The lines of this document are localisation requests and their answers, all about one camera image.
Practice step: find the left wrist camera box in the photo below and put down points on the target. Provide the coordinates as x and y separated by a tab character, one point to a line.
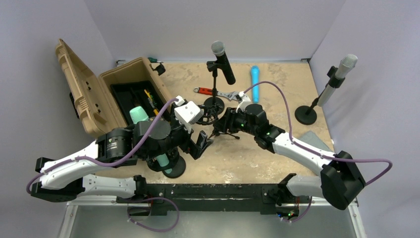
187	113

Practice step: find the black handheld microphone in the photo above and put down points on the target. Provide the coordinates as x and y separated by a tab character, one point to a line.
218	49

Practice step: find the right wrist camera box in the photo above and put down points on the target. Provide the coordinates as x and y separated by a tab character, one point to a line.
243	100

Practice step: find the blue microphone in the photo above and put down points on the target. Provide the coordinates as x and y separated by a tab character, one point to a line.
255	76

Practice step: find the black tripod shock-mount stand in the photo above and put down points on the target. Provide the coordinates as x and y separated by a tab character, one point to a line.
209	117

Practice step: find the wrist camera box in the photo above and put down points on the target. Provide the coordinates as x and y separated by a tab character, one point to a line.
187	113
243	100

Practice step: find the black aluminium mounting rail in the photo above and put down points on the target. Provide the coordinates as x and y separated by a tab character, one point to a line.
263	198

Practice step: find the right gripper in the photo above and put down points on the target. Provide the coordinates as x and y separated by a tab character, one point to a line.
224	123

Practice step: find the black round shock-mount stand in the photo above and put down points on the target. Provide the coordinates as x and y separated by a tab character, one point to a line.
171	164

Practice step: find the black round-base mic stand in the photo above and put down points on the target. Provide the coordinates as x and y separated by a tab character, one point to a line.
212	67

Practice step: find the black stand right side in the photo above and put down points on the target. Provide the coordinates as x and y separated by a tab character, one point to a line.
306	114

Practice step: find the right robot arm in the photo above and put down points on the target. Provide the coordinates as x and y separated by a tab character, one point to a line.
337	178

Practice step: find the mint green microphone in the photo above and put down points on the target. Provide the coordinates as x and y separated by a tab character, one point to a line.
155	143

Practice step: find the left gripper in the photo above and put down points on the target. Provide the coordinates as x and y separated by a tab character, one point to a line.
196	148

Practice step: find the yellow screwdriver in toolbox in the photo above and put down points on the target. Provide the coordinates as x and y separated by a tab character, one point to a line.
151	102

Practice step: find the tan plastic toolbox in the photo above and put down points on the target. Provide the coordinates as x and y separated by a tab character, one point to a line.
93	100

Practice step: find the green-handled tool behind toolbox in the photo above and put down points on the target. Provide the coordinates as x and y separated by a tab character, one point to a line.
154	60

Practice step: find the silver grey microphone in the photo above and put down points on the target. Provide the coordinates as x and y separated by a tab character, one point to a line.
336	77

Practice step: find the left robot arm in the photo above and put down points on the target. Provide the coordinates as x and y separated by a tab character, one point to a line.
58	180

